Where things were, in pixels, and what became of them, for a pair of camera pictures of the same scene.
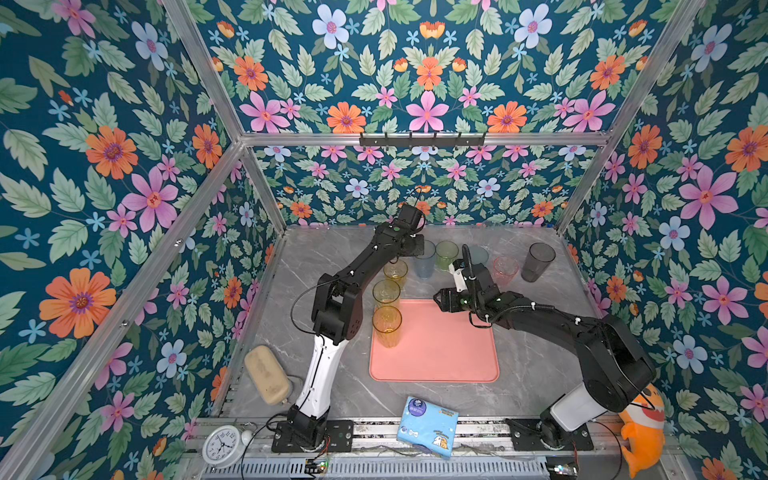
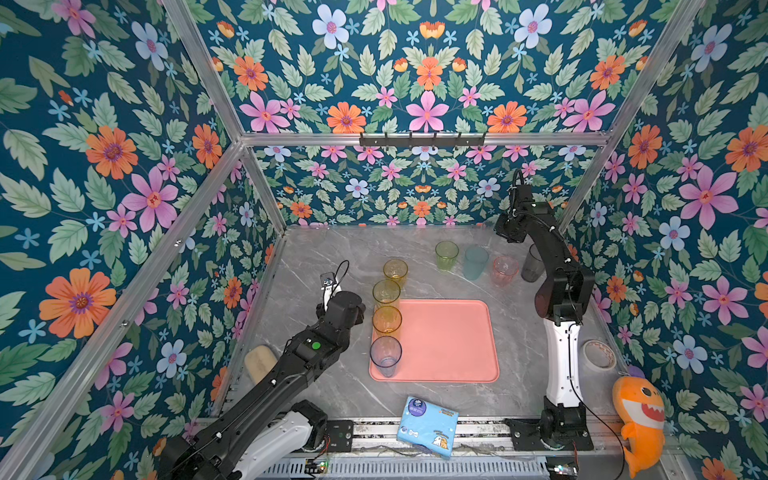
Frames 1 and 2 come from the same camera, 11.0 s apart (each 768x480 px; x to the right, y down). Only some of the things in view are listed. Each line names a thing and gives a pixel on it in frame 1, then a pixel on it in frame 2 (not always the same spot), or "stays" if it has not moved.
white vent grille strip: x=466 y=467 stays
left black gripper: x=418 y=247 → x=361 y=312
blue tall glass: x=424 y=263 → x=385 y=352
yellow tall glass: x=387 y=321 stays
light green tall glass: x=386 y=292 stays
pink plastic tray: x=436 y=346 stays
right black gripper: x=447 y=296 → x=500 y=229
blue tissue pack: x=429 y=425 stays
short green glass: x=446 y=252 stays
